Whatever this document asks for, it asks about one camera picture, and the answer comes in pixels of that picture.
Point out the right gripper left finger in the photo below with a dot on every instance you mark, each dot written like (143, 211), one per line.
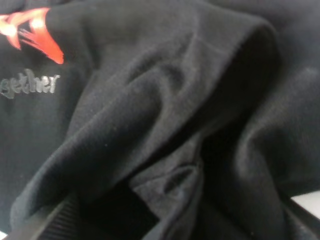
(61, 221)

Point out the black printed t-shirt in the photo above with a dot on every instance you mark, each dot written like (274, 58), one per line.
(168, 119)

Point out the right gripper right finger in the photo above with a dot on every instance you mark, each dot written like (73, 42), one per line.
(308, 220)

